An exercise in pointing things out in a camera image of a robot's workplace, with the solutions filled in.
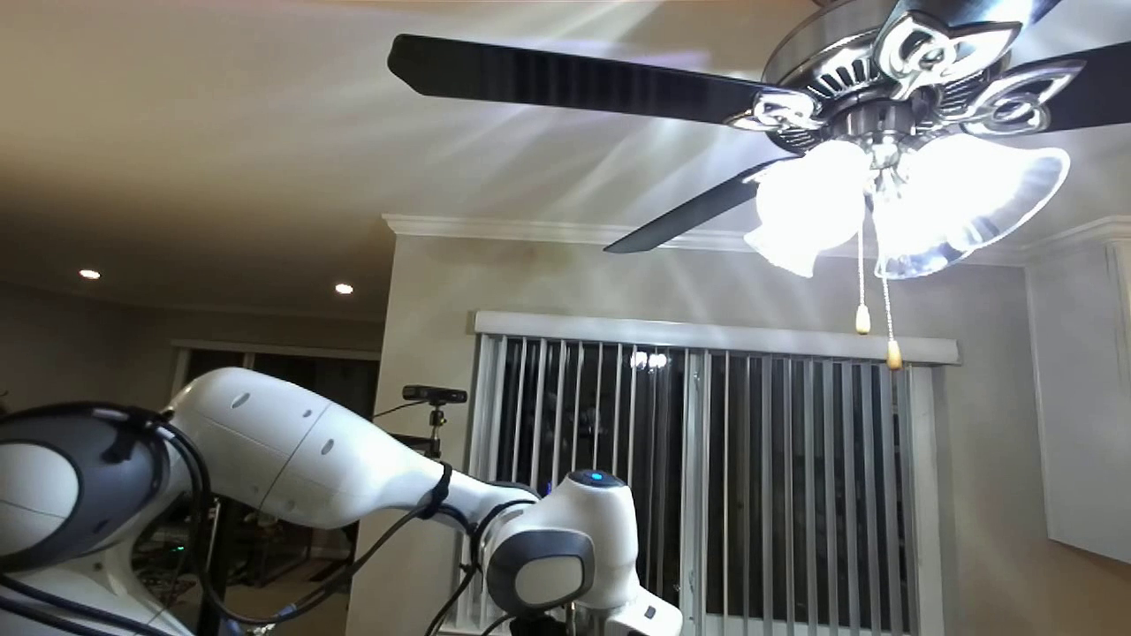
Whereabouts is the dark window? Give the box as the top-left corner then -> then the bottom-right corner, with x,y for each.
168,339 -> 383,421

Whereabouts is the window with vertical blinds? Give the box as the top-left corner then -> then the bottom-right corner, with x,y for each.
458,310 -> 961,636

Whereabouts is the ceiling fan with lights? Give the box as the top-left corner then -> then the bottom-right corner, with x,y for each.
387,0 -> 1131,371

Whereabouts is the camera on mount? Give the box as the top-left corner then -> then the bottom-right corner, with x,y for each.
374,384 -> 469,460

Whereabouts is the white wall panel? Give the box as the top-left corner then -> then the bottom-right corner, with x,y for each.
1023,237 -> 1131,566

